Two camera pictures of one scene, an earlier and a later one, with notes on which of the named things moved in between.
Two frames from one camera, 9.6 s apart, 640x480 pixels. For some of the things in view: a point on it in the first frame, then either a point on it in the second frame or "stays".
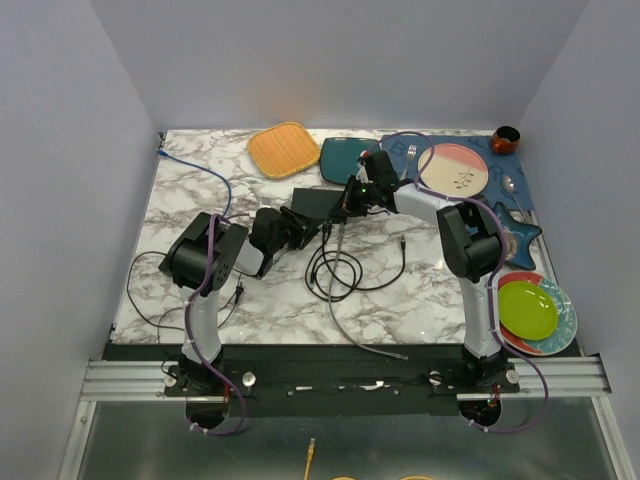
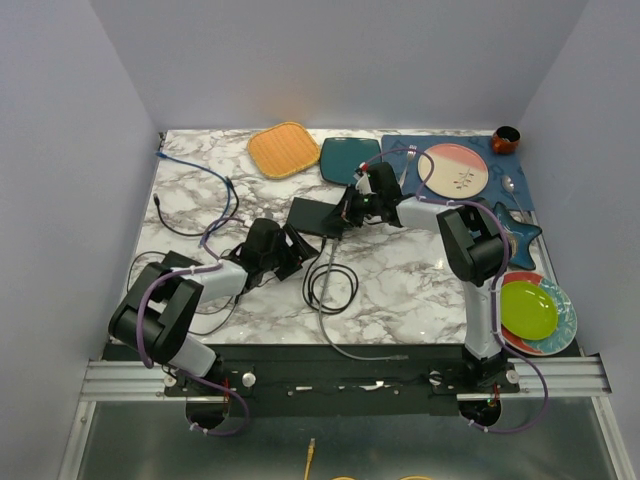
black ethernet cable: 356,286 -> 157,204
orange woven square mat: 283,149 stays
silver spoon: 508,184 stays
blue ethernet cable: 190,164 stays
